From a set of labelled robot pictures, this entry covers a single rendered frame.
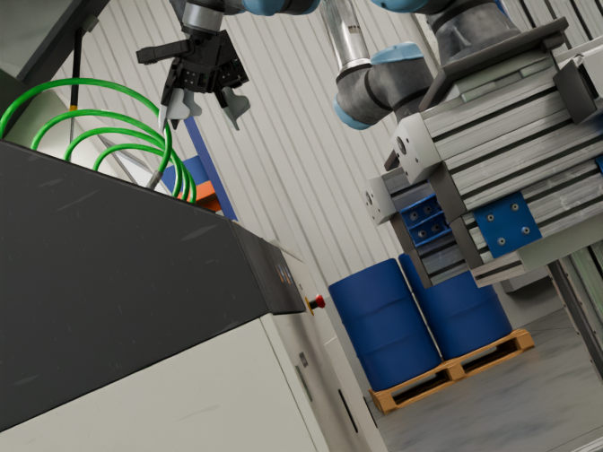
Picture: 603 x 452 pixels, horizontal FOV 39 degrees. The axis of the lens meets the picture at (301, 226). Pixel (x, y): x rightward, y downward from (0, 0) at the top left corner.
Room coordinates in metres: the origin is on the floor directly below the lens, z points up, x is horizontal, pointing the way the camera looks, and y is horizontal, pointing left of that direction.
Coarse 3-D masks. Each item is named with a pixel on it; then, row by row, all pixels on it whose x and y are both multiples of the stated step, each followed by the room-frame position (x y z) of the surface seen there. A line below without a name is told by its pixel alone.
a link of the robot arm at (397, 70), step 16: (384, 48) 1.89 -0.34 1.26; (400, 48) 1.88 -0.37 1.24; (416, 48) 1.90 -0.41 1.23; (384, 64) 1.89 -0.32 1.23; (400, 64) 1.87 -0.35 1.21; (416, 64) 1.88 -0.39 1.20; (368, 80) 1.94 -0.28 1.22; (384, 80) 1.90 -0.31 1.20; (400, 80) 1.88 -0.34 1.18; (416, 80) 1.88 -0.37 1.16; (432, 80) 1.90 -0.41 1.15; (384, 96) 1.93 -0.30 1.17; (400, 96) 1.89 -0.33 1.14
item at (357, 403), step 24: (48, 96) 2.01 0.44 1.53; (24, 120) 2.02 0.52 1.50; (48, 120) 2.01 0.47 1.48; (96, 120) 2.31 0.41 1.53; (24, 144) 2.02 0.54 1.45; (48, 144) 2.01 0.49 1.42; (96, 144) 2.04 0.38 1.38; (120, 168) 2.13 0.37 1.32; (168, 192) 2.66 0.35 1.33; (288, 264) 2.04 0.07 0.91; (312, 288) 2.53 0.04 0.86; (336, 336) 2.63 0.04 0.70; (336, 360) 2.21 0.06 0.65; (360, 408) 2.28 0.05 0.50
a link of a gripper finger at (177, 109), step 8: (176, 88) 1.59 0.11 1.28; (176, 96) 1.59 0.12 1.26; (184, 96) 1.60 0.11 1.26; (176, 104) 1.59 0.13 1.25; (184, 104) 1.60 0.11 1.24; (160, 112) 1.59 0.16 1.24; (168, 112) 1.59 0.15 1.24; (176, 112) 1.60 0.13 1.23; (184, 112) 1.59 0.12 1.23; (160, 120) 1.60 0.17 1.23; (160, 128) 1.61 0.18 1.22
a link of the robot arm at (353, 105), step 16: (320, 0) 2.04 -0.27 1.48; (336, 0) 2.02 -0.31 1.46; (336, 16) 2.02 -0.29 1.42; (352, 16) 2.03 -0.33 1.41; (336, 32) 2.02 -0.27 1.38; (352, 32) 2.01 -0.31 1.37; (336, 48) 2.02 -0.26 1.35; (352, 48) 2.01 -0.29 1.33; (336, 64) 2.04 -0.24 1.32; (352, 64) 1.99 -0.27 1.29; (368, 64) 1.99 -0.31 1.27; (336, 80) 2.03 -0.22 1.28; (352, 80) 1.99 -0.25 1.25; (336, 96) 2.05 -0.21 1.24; (352, 96) 1.99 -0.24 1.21; (368, 96) 1.95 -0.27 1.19; (336, 112) 2.04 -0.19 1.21; (352, 112) 2.01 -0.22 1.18; (368, 112) 1.99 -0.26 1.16; (384, 112) 1.98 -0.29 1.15
